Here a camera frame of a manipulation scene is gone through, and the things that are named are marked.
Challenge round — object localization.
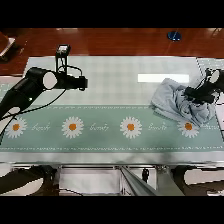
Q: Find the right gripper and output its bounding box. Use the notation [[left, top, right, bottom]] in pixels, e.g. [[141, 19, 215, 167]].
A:
[[183, 86, 215, 105]]

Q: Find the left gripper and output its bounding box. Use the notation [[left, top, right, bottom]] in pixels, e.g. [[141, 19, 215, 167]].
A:
[[64, 75, 90, 92]]

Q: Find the light blue T-shirt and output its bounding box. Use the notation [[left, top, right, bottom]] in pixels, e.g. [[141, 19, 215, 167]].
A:
[[150, 77, 218, 128]]

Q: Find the blue round object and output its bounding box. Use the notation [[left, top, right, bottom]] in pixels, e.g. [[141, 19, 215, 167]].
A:
[[167, 30, 182, 42]]

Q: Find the black cable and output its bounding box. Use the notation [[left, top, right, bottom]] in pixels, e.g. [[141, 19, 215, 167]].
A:
[[0, 88, 68, 138]]

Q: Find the silver frame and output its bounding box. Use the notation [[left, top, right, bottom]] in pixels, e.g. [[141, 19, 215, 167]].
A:
[[0, 161, 224, 197]]

